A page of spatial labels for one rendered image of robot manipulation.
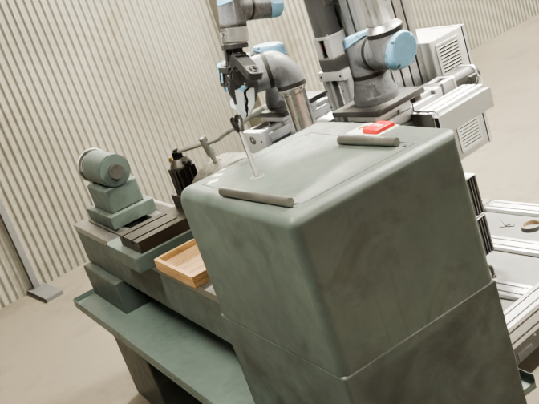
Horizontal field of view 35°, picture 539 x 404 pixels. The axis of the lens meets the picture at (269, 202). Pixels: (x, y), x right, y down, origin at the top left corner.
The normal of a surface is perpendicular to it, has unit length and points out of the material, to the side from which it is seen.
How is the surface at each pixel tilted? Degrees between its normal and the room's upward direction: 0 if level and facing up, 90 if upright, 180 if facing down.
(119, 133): 90
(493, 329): 90
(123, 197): 90
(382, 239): 90
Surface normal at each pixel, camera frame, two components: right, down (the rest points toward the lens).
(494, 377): 0.51, 0.13
